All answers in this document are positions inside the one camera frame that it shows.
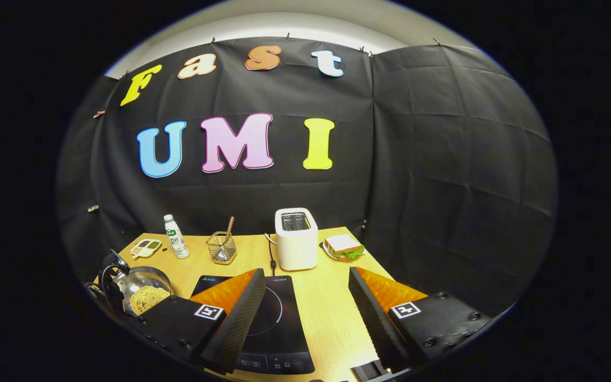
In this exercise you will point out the white divided bean dish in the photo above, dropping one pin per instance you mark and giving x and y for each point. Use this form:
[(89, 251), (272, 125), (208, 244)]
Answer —
[(145, 248)]

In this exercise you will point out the white sandwich plate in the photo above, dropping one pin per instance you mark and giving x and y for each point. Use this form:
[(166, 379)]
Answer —
[(326, 250)]

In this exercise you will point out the wooden stick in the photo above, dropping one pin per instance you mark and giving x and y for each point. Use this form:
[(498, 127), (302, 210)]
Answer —
[(229, 228)]

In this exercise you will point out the sandwich with lettuce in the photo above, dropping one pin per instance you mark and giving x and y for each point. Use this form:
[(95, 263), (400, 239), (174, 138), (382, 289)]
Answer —
[(342, 244)]

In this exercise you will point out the black induction cooktop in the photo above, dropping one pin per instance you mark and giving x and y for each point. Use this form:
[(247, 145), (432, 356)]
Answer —
[(281, 329)]

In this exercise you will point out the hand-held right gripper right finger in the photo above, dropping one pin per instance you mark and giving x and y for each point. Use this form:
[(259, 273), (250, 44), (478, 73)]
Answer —
[(374, 318)]

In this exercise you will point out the pile of yellow soybeans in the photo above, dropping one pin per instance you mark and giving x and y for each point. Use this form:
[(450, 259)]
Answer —
[(149, 300)]

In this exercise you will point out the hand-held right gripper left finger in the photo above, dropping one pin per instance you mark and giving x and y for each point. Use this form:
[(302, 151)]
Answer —
[(236, 323)]

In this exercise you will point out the white toaster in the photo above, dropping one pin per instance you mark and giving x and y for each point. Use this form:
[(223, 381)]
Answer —
[(296, 249)]

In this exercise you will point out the white drink bottle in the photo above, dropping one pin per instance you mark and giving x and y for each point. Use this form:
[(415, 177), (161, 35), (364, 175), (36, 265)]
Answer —
[(177, 241)]

